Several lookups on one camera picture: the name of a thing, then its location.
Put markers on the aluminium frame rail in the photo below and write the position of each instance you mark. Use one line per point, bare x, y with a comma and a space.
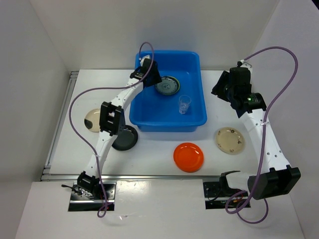
151, 158

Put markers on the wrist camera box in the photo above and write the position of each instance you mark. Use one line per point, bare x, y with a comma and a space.
243, 64
145, 59

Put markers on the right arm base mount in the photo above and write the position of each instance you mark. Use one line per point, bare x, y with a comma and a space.
215, 198

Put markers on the orange round plate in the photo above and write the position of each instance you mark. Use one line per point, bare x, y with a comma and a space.
188, 157

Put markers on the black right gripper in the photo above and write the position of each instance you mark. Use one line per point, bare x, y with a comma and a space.
218, 89

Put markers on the beige plate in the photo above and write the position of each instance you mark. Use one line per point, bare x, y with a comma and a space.
92, 119
230, 140

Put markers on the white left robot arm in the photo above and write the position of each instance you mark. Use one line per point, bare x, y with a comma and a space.
112, 123

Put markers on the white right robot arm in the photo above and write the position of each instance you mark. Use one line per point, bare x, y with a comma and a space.
275, 176

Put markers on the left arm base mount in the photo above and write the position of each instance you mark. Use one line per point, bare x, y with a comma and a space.
84, 202

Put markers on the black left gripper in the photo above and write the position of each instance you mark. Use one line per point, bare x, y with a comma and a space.
157, 77

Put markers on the clear plastic cup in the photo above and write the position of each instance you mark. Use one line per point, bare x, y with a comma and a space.
184, 103

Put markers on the blue patterned ceramic plate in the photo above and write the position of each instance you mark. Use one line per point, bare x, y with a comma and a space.
166, 86

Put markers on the lime green plate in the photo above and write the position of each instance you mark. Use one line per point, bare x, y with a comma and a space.
177, 88

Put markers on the black round plate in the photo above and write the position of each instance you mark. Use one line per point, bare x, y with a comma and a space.
126, 140

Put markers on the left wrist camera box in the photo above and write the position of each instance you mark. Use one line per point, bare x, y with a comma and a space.
145, 59

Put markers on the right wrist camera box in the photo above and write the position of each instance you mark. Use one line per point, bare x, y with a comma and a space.
243, 64

